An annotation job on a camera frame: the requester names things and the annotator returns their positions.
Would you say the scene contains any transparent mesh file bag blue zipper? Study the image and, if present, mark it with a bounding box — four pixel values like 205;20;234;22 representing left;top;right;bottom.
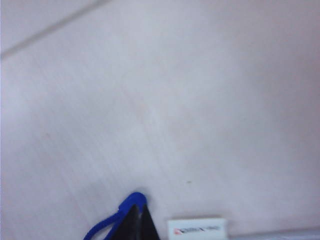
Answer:
82;191;320;240

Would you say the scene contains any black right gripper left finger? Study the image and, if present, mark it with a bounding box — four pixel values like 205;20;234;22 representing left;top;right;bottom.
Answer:
113;204;143;240

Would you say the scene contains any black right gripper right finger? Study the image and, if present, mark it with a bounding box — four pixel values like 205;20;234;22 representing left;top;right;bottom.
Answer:
141;203;161;240

